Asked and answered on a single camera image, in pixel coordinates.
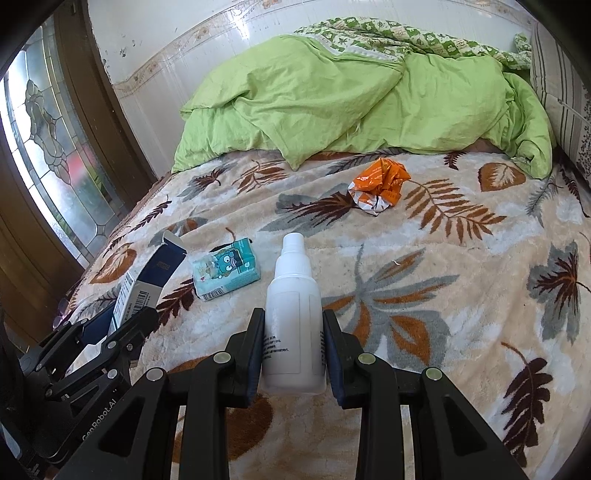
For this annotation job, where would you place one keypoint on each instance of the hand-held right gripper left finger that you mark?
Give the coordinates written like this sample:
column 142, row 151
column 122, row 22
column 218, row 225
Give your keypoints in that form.
column 256, row 364

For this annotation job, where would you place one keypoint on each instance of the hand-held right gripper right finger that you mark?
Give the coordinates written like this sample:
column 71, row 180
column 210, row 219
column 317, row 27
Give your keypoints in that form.
column 330, row 364

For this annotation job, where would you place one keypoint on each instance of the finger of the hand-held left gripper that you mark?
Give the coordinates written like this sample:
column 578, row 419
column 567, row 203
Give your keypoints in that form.
column 99, row 325
column 138, row 323

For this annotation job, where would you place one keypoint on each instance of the blue and white box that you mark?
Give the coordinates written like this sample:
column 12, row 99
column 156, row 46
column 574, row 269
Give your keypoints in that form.
column 138, row 290

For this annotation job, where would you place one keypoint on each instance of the white plastic bottle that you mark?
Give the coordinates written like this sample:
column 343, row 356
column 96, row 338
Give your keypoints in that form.
column 291, row 314

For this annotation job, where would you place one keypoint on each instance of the teal tissue packet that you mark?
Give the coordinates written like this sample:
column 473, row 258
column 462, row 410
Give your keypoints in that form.
column 221, row 272

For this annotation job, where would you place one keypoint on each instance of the leaf print blanket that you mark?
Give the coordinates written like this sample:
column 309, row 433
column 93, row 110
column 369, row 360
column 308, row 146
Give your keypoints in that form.
column 461, row 300

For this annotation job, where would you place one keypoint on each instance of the stained glass window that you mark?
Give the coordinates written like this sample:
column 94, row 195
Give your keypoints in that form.
column 51, row 152

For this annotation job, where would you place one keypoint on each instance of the crumpled orange wrapper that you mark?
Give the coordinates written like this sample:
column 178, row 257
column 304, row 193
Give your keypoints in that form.
column 381, row 184

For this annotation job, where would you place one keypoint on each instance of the green duvet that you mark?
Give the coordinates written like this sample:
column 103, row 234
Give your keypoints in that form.
column 323, row 101

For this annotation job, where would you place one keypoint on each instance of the striped floral cushion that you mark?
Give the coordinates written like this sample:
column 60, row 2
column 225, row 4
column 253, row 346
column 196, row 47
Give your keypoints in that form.
column 565, row 92

